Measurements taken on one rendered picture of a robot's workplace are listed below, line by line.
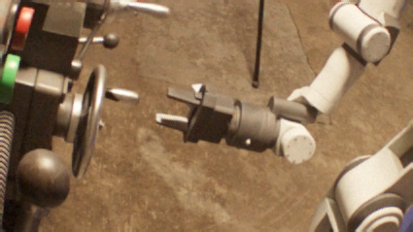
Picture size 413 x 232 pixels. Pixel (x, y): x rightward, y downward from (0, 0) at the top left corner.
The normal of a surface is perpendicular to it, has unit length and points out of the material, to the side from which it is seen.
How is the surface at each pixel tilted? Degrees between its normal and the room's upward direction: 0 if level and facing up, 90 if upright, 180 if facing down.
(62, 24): 0
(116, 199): 0
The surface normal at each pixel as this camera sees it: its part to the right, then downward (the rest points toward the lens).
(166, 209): 0.35, -0.76
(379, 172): -0.51, -0.60
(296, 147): 0.18, 0.37
